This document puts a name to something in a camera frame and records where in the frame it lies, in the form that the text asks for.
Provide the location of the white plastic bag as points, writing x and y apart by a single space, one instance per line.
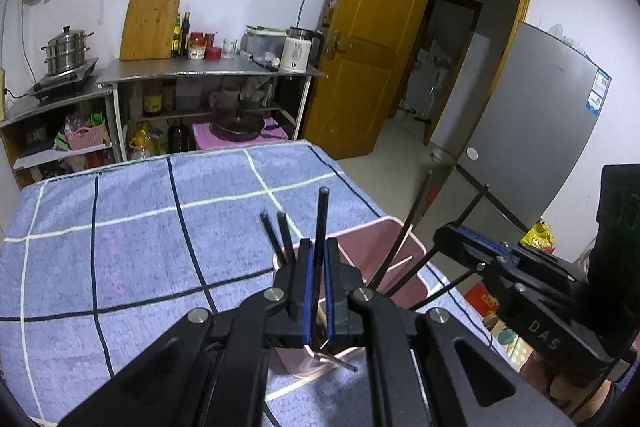
562 34

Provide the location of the wooden cutting board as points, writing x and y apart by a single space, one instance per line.
150 24

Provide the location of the red cardboard box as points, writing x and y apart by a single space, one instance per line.
480 297

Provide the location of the dark sauce bottle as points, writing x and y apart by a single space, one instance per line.
185 34

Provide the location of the silver metal chopstick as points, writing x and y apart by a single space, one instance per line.
340 363

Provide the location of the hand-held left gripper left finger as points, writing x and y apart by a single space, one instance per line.
307 287

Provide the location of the brown sauce bottle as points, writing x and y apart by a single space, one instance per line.
152 99

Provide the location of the low steel table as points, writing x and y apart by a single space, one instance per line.
45 107

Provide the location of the white electric kettle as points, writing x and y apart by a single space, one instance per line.
295 54

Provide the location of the small red lid jar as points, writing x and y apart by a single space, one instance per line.
209 40

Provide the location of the yellow snack bag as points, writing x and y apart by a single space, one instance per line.
537 238

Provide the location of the dark glass bottle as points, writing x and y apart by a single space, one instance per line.
177 139

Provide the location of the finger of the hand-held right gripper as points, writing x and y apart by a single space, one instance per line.
540 261
465 247

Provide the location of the pink plastic basket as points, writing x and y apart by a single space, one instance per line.
85 139

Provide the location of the clear drinking glass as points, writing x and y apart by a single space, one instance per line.
229 49

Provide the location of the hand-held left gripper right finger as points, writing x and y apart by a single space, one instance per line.
330 287

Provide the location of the black induction cooker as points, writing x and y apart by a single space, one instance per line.
62 84

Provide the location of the clear plastic container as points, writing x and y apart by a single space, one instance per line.
262 42

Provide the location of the black wok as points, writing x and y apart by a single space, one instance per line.
240 127

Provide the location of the labelled red lid jar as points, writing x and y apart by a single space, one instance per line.
196 50

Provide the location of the silver refrigerator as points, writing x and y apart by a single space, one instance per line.
525 122

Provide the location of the steel steamer pot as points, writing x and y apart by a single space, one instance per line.
67 54

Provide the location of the tall steel counter table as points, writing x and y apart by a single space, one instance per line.
200 68

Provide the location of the blue checked blanket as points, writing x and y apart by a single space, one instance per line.
125 217

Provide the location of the green oil bottle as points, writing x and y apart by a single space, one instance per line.
176 37

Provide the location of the yellow wooden door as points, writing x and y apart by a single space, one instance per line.
370 32

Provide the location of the yellowed power strip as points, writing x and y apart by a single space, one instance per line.
2 92

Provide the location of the yellow cooking oil bottle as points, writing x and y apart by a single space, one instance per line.
140 144

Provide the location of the pink plastic utensil holder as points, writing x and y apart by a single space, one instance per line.
380 247

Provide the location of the person's right hand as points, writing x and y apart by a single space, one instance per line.
565 394

